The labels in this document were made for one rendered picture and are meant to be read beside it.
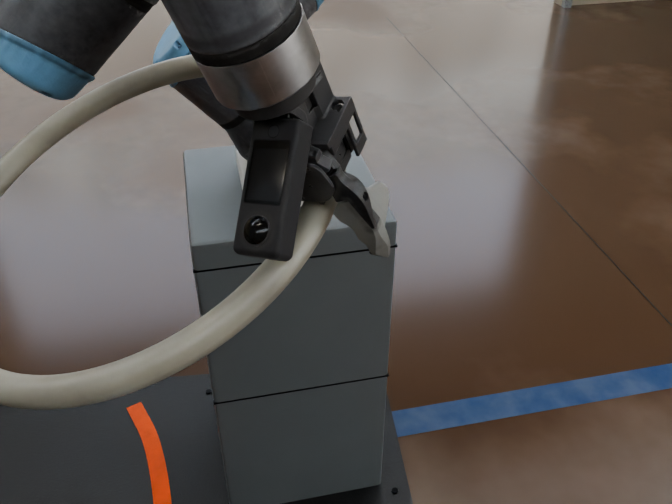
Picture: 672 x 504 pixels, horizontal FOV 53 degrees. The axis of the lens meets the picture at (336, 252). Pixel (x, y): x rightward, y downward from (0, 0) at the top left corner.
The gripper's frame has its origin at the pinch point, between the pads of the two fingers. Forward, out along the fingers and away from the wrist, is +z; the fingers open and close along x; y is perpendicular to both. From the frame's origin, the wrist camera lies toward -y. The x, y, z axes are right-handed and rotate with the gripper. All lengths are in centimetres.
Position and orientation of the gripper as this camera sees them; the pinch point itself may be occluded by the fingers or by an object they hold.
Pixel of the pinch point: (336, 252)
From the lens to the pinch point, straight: 67.8
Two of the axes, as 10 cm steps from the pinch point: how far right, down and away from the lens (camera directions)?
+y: 3.4, -7.9, 5.2
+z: 3.0, 6.1, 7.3
